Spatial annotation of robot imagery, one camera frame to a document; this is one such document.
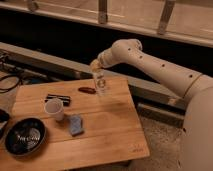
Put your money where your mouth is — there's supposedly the black rectangular remote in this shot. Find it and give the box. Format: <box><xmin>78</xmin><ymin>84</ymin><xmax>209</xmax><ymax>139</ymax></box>
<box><xmin>44</xmin><ymin>93</ymin><xmax>73</xmax><ymax>107</ymax></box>

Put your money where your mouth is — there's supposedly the dark red small object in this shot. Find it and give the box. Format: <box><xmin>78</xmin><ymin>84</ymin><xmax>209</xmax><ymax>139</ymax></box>
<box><xmin>78</xmin><ymin>87</ymin><xmax>96</xmax><ymax>94</ymax></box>

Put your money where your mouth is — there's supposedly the white gripper wrist block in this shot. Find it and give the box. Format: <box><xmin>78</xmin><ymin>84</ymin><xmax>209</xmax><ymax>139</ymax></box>
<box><xmin>90</xmin><ymin>50</ymin><xmax>114</xmax><ymax>72</ymax></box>

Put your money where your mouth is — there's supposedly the wooden table board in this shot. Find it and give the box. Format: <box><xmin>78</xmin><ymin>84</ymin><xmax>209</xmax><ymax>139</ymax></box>
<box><xmin>0</xmin><ymin>77</ymin><xmax>149</xmax><ymax>171</ymax></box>

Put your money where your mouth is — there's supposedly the white paper cup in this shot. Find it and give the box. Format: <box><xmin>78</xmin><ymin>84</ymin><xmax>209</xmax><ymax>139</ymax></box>
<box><xmin>44</xmin><ymin>98</ymin><xmax>64</xmax><ymax>121</ymax></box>

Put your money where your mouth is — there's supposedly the blue sponge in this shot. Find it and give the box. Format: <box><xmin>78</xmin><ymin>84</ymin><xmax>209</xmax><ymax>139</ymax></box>
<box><xmin>69</xmin><ymin>115</ymin><xmax>84</xmax><ymax>136</ymax></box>

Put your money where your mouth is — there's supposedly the metal bracket middle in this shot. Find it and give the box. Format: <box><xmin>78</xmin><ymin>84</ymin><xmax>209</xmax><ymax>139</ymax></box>
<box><xmin>98</xmin><ymin>0</ymin><xmax>108</xmax><ymax>24</ymax></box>

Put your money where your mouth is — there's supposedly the black object at left edge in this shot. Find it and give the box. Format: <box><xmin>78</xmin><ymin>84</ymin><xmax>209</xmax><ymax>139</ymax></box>
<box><xmin>0</xmin><ymin>109</ymin><xmax>10</xmax><ymax>139</ymax></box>

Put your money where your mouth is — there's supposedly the metal bracket right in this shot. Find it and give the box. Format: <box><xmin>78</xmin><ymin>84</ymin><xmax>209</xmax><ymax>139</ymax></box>
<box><xmin>157</xmin><ymin>0</ymin><xmax>176</xmax><ymax>35</ymax></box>

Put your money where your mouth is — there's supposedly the black cable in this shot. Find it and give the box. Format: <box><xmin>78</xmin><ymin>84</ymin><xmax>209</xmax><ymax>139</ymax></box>
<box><xmin>0</xmin><ymin>73</ymin><xmax>23</xmax><ymax>94</ymax></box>

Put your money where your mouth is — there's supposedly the metal bracket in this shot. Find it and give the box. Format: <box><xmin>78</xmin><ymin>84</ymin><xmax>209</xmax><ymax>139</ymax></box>
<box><xmin>98</xmin><ymin>0</ymin><xmax>108</xmax><ymax>24</ymax></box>
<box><xmin>26</xmin><ymin>0</ymin><xmax>39</xmax><ymax>12</ymax></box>
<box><xmin>157</xmin><ymin>0</ymin><xmax>176</xmax><ymax>35</ymax></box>

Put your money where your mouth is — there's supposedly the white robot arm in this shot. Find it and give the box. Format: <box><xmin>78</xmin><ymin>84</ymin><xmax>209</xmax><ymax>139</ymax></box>
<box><xmin>90</xmin><ymin>39</ymin><xmax>213</xmax><ymax>171</ymax></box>

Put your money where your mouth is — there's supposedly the metal bracket left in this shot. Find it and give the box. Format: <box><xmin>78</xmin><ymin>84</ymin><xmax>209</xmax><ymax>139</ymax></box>
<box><xmin>26</xmin><ymin>0</ymin><xmax>39</xmax><ymax>12</ymax></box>

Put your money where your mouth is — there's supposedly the black frying pan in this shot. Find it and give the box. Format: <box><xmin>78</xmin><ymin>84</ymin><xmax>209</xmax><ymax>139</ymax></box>
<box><xmin>5</xmin><ymin>118</ymin><xmax>46</xmax><ymax>156</ymax></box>

